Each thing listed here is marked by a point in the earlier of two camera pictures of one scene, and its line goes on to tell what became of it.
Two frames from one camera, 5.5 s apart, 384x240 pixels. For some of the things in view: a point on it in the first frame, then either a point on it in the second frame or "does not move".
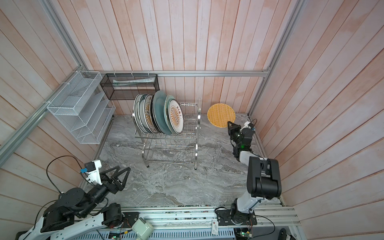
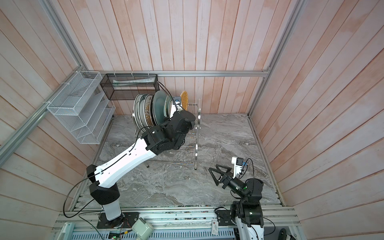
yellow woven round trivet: (219, 114) → (184, 97)
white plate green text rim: (141, 113) does not move
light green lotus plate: (168, 99) does not move
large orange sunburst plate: (147, 113) does not move
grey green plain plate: (158, 100) does not move
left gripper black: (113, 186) → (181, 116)
